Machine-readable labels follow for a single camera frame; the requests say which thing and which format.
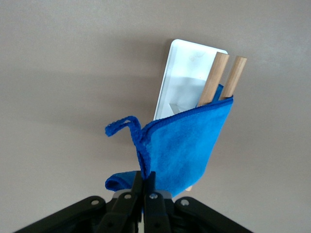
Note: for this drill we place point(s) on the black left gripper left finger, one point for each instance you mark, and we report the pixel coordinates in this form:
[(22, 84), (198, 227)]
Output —
[(121, 211)]

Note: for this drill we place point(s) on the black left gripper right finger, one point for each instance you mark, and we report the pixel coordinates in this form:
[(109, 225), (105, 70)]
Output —
[(155, 211)]

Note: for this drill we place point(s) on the blue microfibre towel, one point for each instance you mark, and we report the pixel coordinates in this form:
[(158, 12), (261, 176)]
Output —
[(184, 145)]

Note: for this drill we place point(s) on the white towel rack base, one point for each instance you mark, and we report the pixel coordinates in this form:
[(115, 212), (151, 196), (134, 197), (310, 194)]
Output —
[(184, 72)]

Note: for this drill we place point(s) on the wooden rack rod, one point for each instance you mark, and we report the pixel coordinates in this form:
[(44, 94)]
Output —
[(213, 77), (234, 75)]

